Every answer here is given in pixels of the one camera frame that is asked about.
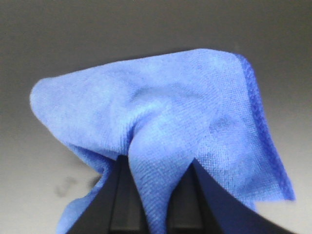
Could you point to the blue microfiber cloth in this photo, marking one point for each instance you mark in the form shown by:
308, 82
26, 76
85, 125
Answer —
163, 112

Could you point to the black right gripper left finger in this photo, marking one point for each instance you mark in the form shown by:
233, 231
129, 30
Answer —
117, 208

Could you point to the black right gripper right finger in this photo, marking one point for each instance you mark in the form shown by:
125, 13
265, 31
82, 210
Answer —
199, 205

